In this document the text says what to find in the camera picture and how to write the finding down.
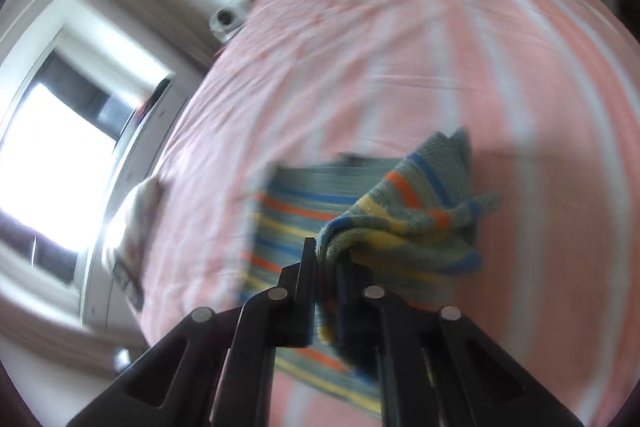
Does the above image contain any bed with pink striped sheet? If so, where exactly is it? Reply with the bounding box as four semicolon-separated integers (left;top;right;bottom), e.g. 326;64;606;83
135;0;626;427

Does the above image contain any white security camera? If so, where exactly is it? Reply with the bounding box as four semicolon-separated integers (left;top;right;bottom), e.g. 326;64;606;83
209;4;248;40

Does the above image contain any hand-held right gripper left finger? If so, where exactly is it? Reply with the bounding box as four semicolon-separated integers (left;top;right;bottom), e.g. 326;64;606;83
65;237;318;427

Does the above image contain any striped knit sweater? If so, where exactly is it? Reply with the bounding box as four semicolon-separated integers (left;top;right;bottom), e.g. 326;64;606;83
237;127;503;418

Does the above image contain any beige curtain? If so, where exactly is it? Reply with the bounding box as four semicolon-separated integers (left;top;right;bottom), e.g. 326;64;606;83
75;0;221;68

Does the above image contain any window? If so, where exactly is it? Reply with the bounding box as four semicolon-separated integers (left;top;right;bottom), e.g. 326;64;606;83
0;27;176;288

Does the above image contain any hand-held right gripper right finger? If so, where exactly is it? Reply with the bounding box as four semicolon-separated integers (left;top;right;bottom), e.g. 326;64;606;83
336;257;586;427

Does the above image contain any diamond pattern pillow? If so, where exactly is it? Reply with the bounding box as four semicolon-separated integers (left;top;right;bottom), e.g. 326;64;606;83
102;177;168;273

